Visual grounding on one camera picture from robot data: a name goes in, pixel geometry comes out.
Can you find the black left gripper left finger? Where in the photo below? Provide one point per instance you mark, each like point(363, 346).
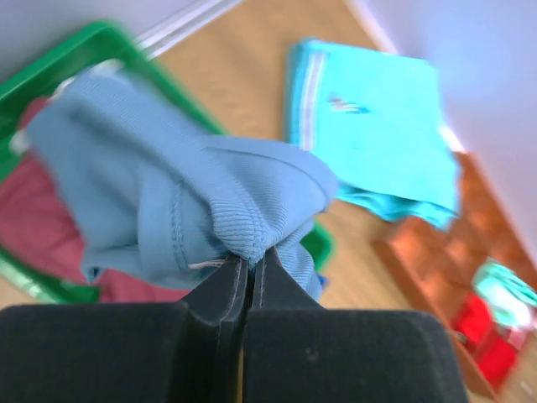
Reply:
point(217, 309)

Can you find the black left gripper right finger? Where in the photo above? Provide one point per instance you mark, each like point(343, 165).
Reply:
point(280, 362)

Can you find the blue tank top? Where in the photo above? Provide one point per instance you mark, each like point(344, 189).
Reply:
point(157, 197)

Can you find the orange compartment tray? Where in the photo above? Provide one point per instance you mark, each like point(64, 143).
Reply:
point(434, 270)

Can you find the red cloth in tray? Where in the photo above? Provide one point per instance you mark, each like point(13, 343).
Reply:
point(480, 335)

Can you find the maroon shirt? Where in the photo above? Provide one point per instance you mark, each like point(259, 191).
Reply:
point(37, 230)

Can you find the mint green sock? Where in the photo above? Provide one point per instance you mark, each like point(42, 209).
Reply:
point(510, 299)

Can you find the turquoise folded shorts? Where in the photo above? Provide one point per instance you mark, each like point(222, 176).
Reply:
point(375, 119)

